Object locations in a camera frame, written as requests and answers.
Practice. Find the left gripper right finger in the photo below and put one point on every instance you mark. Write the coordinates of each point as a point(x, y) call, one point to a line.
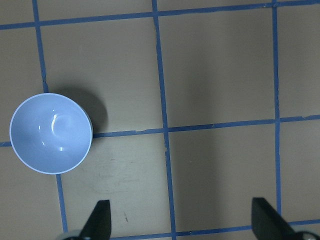
point(267, 224)

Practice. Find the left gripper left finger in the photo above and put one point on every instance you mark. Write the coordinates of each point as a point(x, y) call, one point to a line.
point(98, 225)

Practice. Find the blue bowl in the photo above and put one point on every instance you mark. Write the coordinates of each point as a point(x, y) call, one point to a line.
point(50, 133)

